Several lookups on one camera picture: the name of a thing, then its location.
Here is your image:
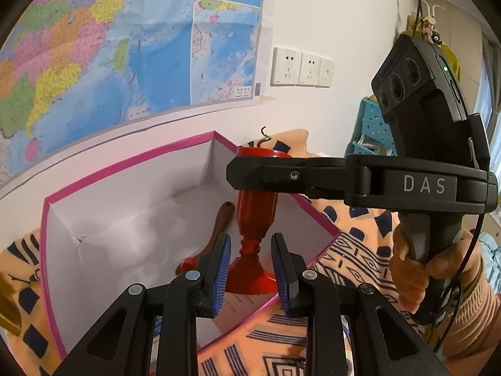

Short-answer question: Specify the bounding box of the teal plastic basket rack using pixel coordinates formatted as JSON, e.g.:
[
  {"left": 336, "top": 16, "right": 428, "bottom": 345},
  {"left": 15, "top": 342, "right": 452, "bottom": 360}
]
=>
[{"left": 350, "top": 98, "right": 396, "bottom": 157}]

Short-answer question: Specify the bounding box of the gold metal tumbler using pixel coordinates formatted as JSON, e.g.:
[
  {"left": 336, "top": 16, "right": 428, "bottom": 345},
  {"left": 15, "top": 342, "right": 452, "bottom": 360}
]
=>
[{"left": 0, "top": 278, "right": 22, "bottom": 334}]

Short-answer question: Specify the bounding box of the light blue cloth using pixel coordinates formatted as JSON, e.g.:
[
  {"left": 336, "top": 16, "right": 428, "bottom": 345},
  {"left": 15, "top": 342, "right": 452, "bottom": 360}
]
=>
[{"left": 479, "top": 231, "right": 501, "bottom": 260}]

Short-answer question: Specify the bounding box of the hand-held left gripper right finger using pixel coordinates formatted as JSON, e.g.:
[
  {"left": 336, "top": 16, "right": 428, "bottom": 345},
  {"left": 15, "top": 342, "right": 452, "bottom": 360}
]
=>
[{"left": 271, "top": 233, "right": 449, "bottom": 376}]

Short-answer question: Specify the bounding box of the colourful wall map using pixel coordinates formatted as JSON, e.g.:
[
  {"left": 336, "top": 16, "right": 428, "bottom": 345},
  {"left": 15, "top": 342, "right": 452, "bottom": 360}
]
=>
[{"left": 0, "top": 0, "right": 271, "bottom": 189}]

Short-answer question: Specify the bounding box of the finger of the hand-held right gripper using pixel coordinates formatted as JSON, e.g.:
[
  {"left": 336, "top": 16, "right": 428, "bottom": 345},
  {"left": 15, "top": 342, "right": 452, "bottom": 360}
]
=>
[{"left": 226, "top": 156, "right": 371, "bottom": 200}]

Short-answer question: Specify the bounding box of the pink cardboard box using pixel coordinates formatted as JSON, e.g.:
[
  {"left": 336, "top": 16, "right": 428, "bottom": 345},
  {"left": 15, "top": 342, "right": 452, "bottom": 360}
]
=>
[{"left": 39, "top": 131, "right": 341, "bottom": 361}]

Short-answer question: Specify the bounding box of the brown wooden brush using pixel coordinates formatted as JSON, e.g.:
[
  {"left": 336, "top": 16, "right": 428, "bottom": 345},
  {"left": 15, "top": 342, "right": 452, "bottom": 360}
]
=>
[{"left": 180, "top": 201, "right": 236, "bottom": 275}]

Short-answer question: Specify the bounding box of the person's right hand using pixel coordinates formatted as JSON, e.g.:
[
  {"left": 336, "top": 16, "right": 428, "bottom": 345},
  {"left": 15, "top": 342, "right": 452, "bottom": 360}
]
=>
[{"left": 389, "top": 225, "right": 485, "bottom": 315}]

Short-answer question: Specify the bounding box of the black cable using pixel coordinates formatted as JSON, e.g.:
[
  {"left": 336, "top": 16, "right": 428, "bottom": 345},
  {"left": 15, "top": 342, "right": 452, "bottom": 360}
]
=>
[{"left": 432, "top": 211, "right": 494, "bottom": 354}]

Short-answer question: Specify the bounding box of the white wall socket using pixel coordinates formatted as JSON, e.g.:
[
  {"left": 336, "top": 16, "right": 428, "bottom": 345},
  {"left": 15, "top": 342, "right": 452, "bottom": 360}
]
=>
[
  {"left": 299, "top": 52, "right": 322, "bottom": 86},
  {"left": 272, "top": 47, "right": 303, "bottom": 86}
]

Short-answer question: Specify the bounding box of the person's right forearm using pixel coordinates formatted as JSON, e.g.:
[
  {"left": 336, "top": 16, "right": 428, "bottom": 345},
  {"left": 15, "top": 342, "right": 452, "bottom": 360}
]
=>
[{"left": 440, "top": 251, "right": 501, "bottom": 362}]

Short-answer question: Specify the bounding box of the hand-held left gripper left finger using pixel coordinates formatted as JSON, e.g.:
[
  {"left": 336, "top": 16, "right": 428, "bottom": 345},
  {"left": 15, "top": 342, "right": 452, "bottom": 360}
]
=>
[{"left": 53, "top": 233, "right": 232, "bottom": 376}]

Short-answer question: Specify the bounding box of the yellow coat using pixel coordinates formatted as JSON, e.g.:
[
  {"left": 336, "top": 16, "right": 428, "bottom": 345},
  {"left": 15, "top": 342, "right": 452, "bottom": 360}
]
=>
[{"left": 405, "top": 13, "right": 463, "bottom": 81}]

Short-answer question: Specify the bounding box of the red goblet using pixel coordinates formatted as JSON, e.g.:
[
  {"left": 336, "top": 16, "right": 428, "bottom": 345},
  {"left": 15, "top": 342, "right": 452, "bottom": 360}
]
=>
[{"left": 225, "top": 147, "right": 294, "bottom": 295}]

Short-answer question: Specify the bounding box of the orange patterned blanket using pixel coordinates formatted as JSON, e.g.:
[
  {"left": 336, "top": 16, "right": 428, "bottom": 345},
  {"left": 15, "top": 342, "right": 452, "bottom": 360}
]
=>
[{"left": 0, "top": 128, "right": 501, "bottom": 376}]

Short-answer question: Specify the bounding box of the metal wire hook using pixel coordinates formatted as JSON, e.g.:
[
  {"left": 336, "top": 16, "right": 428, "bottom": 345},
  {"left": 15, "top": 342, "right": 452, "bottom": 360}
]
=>
[{"left": 256, "top": 126, "right": 275, "bottom": 148}]

